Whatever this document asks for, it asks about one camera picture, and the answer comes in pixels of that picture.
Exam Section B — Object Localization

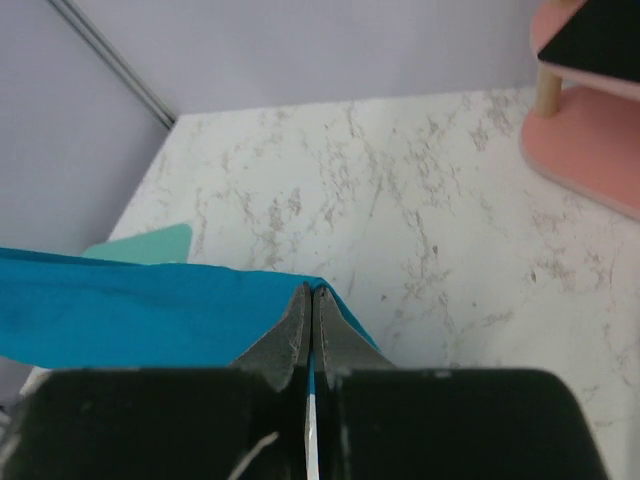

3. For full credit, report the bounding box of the aluminium frame post left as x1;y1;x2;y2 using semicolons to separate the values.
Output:
47;0;176;130

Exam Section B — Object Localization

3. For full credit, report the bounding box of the teal cutting board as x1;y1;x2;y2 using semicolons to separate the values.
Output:
83;224;192;265

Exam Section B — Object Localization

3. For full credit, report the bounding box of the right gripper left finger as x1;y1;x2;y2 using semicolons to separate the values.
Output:
230;283;311;390

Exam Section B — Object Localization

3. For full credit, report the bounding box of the pink three tier shelf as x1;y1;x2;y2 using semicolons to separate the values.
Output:
521;1;639;218

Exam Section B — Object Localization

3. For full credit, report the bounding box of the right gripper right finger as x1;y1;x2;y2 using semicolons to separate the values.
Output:
312;287;396;388

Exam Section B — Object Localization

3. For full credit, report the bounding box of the blue t shirt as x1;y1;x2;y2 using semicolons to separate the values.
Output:
0;247;386;480

